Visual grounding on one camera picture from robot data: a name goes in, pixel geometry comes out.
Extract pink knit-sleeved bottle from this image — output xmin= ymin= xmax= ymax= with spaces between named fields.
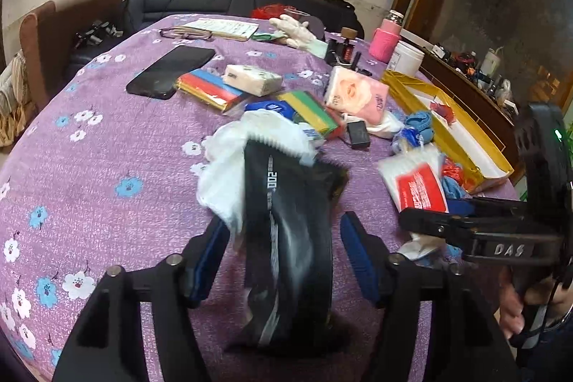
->
xmin=368 ymin=10 xmax=406 ymax=64

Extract black bottle red label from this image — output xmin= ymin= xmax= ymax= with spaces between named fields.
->
xmin=326 ymin=27 xmax=359 ymax=66

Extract purple floral tablecloth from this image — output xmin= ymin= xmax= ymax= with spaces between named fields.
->
xmin=0 ymin=13 xmax=522 ymax=382

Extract small red plastic wrapper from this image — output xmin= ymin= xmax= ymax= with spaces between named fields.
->
xmin=430 ymin=102 xmax=458 ymax=125
xmin=441 ymin=158 xmax=477 ymax=192

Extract paper booklet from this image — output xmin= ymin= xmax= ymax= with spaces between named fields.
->
xmin=172 ymin=18 xmax=259 ymax=42

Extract person's right hand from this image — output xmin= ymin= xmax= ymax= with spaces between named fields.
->
xmin=498 ymin=270 xmax=573 ymax=342

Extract white kettle bottle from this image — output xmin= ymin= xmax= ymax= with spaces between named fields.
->
xmin=481 ymin=48 xmax=502 ymax=75

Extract black foil packet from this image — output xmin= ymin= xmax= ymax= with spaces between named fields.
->
xmin=224 ymin=138 xmax=350 ymax=358

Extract yellow cardboard box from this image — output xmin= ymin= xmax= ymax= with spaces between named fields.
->
xmin=380 ymin=69 xmax=515 ymax=194

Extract brown upholstered chair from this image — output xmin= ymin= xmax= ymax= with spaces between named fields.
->
xmin=19 ymin=0 xmax=125 ymax=110

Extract black smartphone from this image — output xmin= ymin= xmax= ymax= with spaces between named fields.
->
xmin=126 ymin=45 xmax=216 ymax=100

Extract small black box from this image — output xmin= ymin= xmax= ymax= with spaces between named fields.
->
xmin=347 ymin=120 xmax=371 ymax=150

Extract person's right forearm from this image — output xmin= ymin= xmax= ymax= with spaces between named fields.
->
xmin=515 ymin=310 xmax=573 ymax=382

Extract white plastic jar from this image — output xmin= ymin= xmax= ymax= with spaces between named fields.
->
xmin=387 ymin=40 xmax=424 ymax=77

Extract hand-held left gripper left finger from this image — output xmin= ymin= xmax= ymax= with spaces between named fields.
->
xmin=51 ymin=216 xmax=231 ymax=382

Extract white pack red label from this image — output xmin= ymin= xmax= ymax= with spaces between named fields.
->
xmin=377 ymin=144 xmax=449 ymax=213

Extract lemon-print tissue pack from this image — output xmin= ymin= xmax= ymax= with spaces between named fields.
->
xmin=223 ymin=64 xmax=284 ymax=97

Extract dark-framed eyeglasses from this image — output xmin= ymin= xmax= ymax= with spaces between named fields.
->
xmin=160 ymin=28 xmax=214 ymax=42

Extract brick-pattern wooden counter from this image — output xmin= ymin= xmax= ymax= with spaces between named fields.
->
xmin=400 ymin=28 xmax=524 ymax=186

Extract spare black gripper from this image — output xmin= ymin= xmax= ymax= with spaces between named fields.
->
xmin=74 ymin=20 xmax=124 ymax=49

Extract blue white plastic bag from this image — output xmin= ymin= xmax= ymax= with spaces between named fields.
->
xmin=392 ymin=126 xmax=425 ymax=154

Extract white cloth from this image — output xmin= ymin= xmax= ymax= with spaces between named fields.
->
xmin=197 ymin=111 xmax=319 ymax=253

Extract large red plastic bag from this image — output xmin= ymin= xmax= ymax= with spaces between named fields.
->
xmin=250 ymin=5 xmax=283 ymax=20

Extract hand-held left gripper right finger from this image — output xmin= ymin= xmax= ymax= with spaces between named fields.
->
xmin=339 ymin=212 xmax=522 ymax=382

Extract bag of yellow green sheets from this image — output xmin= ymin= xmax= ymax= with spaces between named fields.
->
xmin=278 ymin=90 xmax=345 ymax=140

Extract blue sock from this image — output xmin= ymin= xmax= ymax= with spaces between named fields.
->
xmin=405 ymin=110 xmax=435 ymax=142
xmin=441 ymin=175 xmax=472 ymax=202

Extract black backpack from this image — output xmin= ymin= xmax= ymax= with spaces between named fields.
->
xmin=322 ymin=0 xmax=365 ymax=38

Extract beige patterned cloth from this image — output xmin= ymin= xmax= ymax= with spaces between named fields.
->
xmin=0 ymin=51 xmax=28 ymax=148

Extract bag of red blue sheets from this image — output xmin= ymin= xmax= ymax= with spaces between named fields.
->
xmin=177 ymin=69 xmax=251 ymax=114

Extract assorted counter clutter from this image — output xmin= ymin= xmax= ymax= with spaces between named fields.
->
xmin=430 ymin=43 xmax=522 ymax=116

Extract pink tissue pack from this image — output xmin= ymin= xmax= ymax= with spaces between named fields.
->
xmin=323 ymin=66 xmax=389 ymax=127

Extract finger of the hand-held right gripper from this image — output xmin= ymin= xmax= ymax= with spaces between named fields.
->
xmin=398 ymin=207 xmax=526 ymax=261
xmin=448 ymin=195 xmax=531 ymax=218

